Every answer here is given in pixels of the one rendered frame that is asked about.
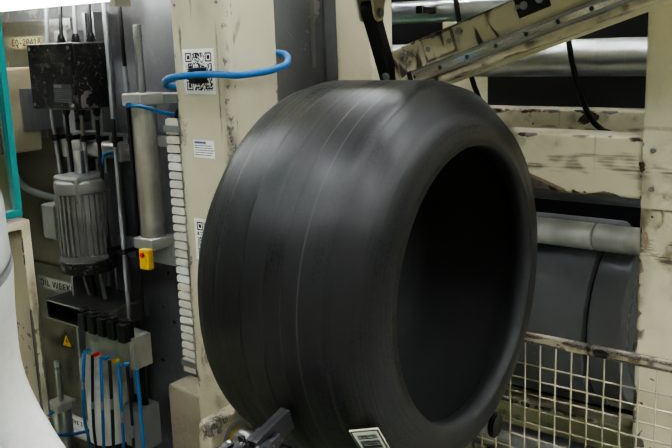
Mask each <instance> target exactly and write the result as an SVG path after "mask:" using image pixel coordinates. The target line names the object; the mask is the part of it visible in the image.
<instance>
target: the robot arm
mask: <svg viewBox="0 0 672 448"><path fill-rule="evenodd" d="M293 429H294V424H293V420H292V416H291V413H290V410H288V409H284V408H280V409H279V410H278V411H277V412H276V413H275V414H274V415H273V416H272V417H271V418H270V419H269V420H268V421H267V422H266V423H264V424H263V425H262V426H261V427H259V428H257V429H256V430H255V431H254V432H253V433H252V434H251V435H250V436H249V437H248V438H247V439H246V437H245V436H244V435H240V436H238V440H239V442H238V443H234V441H233V440H231V439H229V440H227V441H225V442H224V443H222V444H221V445H219V446H218V447H216V448H278V447H279V446H280V445H281V443H282V440H283V439H284V438H285V437H286V436H287V435H288V434H289V433H290V432H291V431H292V430H293ZM0 448H66V447H65V446H64V444H63V443H62V441H61V440H60V438H59V437H58V435H57V434H56V432H55V430H54V429H53V427H52V426H51V424H50V422H49V421H48V419H47V417H46V416H45V414H44V412H43V410H42V409H41V407H40V405H39V403H38V401H37V399H36V397H35V395H34V393H33V391H32V389H31V387H30V384H29V382H28V380H27V377H26V374H25V371H24V367H23V364H22V360H21V355H20V349H19V342H18V332H17V320H16V309H15V289H14V263H13V257H12V252H11V248H10V242H9V236H8V231H7V223H6V215H5V206H4V200H3V197H2V193H1V190H0Z"/></svg>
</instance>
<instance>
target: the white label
mask: <svg viewBox="0 0 672 448"><path fill-rule="evenodd" d="M349 432H350V434H351V436H352V437H353V439H354V440H355V442H356V444H357V445H358V447H359V448H390V447H389V445H388V444H387V442H386V440H385V438H384V437H383V435H382V433H381V431H380V430H379V428H366V429H355V430H349Z"/></svg>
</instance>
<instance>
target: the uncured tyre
mask: <svg viewBox="0 0 672 448"><path fill-rule="evenodd" d="M536 267H537V217H536V206H535V198H534V192H533V187H532V182H531V178H530V174H529V170H528V167H527V163H526V160H525V158H524V155H523V153H522V150H521V148H520V146H519V144H518V142H517V140H516V139H515V137H514V135H513V134H512V132H511V131H510V130H509V128H508V127H507V126H506V125H505V124H504V122H503V121H502V120H501V119H500V117H499V116H498V115H497V114H496V113H495V111H494V110H493V109H492V108H491V107H490V106H489V104H488V103H487V102H486V101H485V100H483V99H482V98H481V97H480V96H478V95H477V94H475V93H474V92H472V91H470V90H468V89H465V88H462V87H459V86H456V85H453V84H450V83H447V82H443V81H438V80H334V81H327V82H323V83H320V84H317V85H314V86H311V87H308V88H305V89H303V90H300V91H297V92H295V93H293V94H291V95H289V96H287V97H286V98H284V99H282V100H281V101H280V102H278V103H277V104H275V105H274V106H273V107H272V108H270V109H269V110H268V111H267V112H266V113H265V114H264V115H263V116H262V117H261V118H260V119H259V120H258V121H257V122H256V123H255V124H254V125H253V127H252V128H251V129H250V130H249V132H248V133H247V134H246V136H245V137H244V138H243V140H242V141H241V143H240V144H239V146H238V147H237V149H236V150H235V152H234V154H233V156H232V157H231V159H230V161H229V163H228V165H227V167H226V169H225V171H224V173H223V175H222V178H221V180H220V182H219V184H218V187H217V189H216V191H215V194H214V196H213V199H212V202H211V204H210V207H209V211H208V214H207V217H206V221H205V225H204V229H203V234H202V239H201V245H200V252H199V260H198V278H197V288H198V308H199V320H200V327H201V334H202V339H203V344H204V348H205V352H206V355H207V359H208V362H209V365H210V368H211V370H212V373H213V375H214V377H215V380H216V382H217V384H218V386H219V388H220V389H221V391H222V393H223V395H224V396H225V398H226V399H227V400H228V402H229V403H230V405H231V406H232V407H233V408H234V409H235V410H236V411H237V413H238V414H239V415H240V416H242V417H243V418H244V419H245V420H246V421H247V422H249V423H250V424H251V425H252V426H253V427H255V428H256V429H257V428H259V427H261V426H262V425H263V424H264V423H266V422H267V421H268V420H269V419H270V418H271V417H272V416H273V415H274V414H275V413H276V412H277V411H278V410H279V409H280V408H284V409H288V410H290V413H291V416H292V420H293V424H294V429H293V430H292V431H291V432H290V433H289V434H288V435H287V436H286V437H285V438H284V439H283V440H282V443H283V444H286V445H288V446H291V447H294V448H359V447H358V445H357V444H356V442H355V440H354V439H353V437H352V436H351V434H350V432H349V430H355V429H366V428H379V430H380V431H381V433H382V435H383V437H384V438H385V440H386V442H387V444H388V445H389V447H390V448H464V447H466V446H467V445H468V444H469V443H470V442H471V441H472V440H473V439H474V438H475V437H476V436H477V435H478V434H479V433H480V431H481V430H482V429H483V428H484V426H485V425H486V424H487V422H488V421H489V419H490V418H491V416H492V415H493V413H494V411H495V410H496V408H497V406H498V405H499V403H500V401H501V399H502V397H503V395H504V393H505V391H506V389H507V386H508V384H509V382H510V380H511V377H512V375H513V372H514V369H515V367H516V364H517V361H518V358H519V355H520V352H521V349H522V345H523V342H524V338H525V334H526V330H527V326H528V322H529V317H530V312H531V307H532V301H533V294H534V287H535V278H536Z"/></svg>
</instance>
